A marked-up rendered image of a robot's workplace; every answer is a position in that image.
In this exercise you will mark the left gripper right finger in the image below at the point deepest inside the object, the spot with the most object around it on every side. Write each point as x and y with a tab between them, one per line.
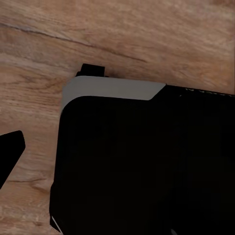
227	146

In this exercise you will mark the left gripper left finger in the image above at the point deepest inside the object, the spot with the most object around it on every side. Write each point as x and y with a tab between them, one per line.
12	146

